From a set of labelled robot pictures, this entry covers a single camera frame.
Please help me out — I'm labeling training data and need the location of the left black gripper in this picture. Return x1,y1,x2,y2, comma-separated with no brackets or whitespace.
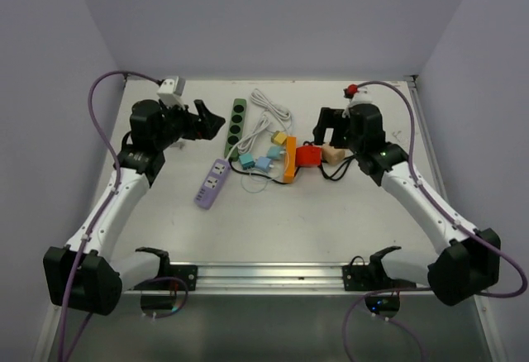
154,99,223,150

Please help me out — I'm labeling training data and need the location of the beige cube plug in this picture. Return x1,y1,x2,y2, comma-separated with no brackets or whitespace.
322,144,346,166

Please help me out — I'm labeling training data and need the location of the green power strip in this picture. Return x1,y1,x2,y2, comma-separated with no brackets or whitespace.
224,98,247,160

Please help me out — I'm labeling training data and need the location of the red cube plug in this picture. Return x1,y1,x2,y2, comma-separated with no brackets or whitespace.
295,145,322,168

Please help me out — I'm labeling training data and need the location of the orange power strip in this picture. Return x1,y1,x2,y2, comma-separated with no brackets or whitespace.
283,136,297,184

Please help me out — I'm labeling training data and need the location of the purple power strip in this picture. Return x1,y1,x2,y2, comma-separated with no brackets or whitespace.
194,159,231,210

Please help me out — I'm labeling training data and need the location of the yellow plug adapter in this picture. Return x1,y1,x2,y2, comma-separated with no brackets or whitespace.
271,131,288,146

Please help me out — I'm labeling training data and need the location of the teal plug adapter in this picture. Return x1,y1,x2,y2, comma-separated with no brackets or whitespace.
238,153,255,170
266,145,284,160

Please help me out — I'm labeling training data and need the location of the light blue plug adapter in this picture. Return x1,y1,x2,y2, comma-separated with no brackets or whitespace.
255,156,273,173

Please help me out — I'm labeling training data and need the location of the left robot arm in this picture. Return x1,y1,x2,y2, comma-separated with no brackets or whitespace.
43,99,226,316

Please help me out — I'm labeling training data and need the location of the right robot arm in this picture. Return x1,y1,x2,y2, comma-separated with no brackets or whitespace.
313,103,501,306

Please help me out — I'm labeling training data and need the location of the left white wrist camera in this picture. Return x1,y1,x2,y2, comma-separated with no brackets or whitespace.
156,77,186,107

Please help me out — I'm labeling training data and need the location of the thin light blue cable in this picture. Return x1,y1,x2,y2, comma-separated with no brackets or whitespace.
241,150,293,194

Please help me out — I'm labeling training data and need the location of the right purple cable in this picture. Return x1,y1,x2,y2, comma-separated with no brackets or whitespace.
341,81,529,362

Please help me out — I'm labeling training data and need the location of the purple cable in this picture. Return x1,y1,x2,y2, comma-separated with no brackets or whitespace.
55,71,189,362
341,81,529,362

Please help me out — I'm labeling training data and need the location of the black power cord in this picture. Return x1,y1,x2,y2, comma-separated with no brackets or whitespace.
229,141,360,188

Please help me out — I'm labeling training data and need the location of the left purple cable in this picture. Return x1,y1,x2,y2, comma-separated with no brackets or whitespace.
55,71,189,362

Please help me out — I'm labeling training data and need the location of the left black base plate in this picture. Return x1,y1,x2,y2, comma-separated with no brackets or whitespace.
167,263,198,292

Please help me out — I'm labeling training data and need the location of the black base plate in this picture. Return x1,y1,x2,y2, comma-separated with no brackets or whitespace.
167,263,198,292
341,264,417,292

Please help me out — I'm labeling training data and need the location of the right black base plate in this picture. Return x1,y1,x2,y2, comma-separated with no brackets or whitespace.
341,264,417,292

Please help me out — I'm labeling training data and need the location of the aluminium frame rail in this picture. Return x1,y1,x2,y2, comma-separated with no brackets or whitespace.
53,259,491,297

